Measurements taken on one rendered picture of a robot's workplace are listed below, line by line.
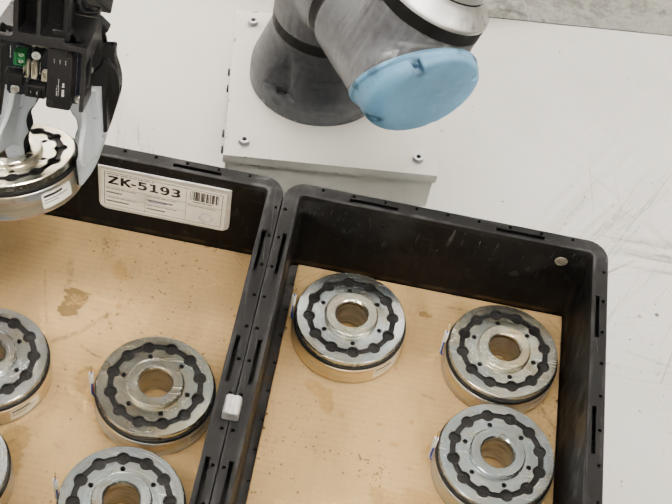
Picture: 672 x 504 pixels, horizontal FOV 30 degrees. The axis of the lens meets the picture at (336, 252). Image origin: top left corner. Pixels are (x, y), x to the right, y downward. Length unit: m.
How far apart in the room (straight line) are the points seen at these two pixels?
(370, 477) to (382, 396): 0.08
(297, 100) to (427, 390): 0.37
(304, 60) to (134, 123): 0.26
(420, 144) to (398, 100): 0.21
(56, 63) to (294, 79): 0.46
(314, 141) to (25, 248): 0.34
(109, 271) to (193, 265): 0.08
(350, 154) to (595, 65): 0.45
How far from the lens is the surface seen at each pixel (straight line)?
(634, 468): 1.33
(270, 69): 1.37
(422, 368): 1.17
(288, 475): 1.09
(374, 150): 1.36
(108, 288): 1.19
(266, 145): 1.35
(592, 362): 1.09
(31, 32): 0.94
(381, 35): 1.17
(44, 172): 1.03
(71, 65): 0.94
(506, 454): 1.12
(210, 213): 1.18
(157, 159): 1.16
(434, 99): 1.20
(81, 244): 1.22
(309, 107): 1.36
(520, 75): 1.64
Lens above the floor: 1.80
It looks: 52 degrees down
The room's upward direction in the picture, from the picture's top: 11 degrees clockwise
